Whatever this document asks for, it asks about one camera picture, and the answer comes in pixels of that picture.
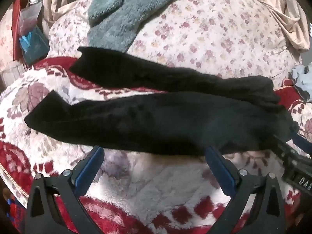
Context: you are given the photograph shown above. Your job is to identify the red hanging bag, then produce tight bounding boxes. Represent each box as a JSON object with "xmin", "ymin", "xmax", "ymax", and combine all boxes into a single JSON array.
[{"xmin": 11, "ymin": 0, "xmax": 28, "ymax": 61}]

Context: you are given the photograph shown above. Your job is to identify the beige left curtain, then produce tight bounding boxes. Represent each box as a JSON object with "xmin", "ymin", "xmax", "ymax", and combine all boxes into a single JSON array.
[{"xmin": 42, "ymin": 0, "xmax": 78, "ymax": 37}]

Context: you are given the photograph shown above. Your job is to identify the blue packet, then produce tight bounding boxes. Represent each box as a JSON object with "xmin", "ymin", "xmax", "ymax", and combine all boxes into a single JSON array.
[{"xmin": 19, "ymin": 26, "xmax": 50, "ymax": 66}]

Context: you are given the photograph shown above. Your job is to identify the light grey cloth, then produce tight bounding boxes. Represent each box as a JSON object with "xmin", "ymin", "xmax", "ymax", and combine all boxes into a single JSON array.
[{"xmin": 291, "ymin": 62, "xmax": 312, "ymax": 103}]

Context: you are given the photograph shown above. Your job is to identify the red white plush blanket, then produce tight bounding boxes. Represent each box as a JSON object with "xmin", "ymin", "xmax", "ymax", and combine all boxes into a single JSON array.
[{"xmin": 0, "ymin": 56, "xmax": 312, "ymax": 234}]

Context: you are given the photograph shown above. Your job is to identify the beige curtain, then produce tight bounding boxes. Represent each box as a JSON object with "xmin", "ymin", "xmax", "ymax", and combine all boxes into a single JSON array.
[
  {"xmin": 42, "ymin": 0, "xmax": 78, "ymax": 37},
  {"xmin": 257, "ymin": 0, "xmax": 310, "ymax": 51}
]

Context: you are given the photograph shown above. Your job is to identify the clear plastic bag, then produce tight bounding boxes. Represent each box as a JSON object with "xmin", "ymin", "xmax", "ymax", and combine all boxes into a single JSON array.
[{"xmin": 18, "ymin": 2, "xmax": 42, "ymax": 36}]

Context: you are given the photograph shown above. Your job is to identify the floral quilt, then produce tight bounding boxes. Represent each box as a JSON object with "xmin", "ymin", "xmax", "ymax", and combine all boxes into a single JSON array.
[{"xmin": 48, "ymin": 0, "xmax": 303, "ymax": 88}]

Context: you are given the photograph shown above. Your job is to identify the grey fleece blanket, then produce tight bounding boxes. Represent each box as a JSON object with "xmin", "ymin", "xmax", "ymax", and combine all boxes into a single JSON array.
[{"xmin": 88, "ymin": 0, "xmax": 172, "ymax": 52}]

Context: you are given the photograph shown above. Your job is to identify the black pants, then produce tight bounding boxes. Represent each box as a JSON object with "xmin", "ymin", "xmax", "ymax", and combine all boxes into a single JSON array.
[{"xmin": 25, "ymin": 47, "xmax": 299, "ymax": 156}]

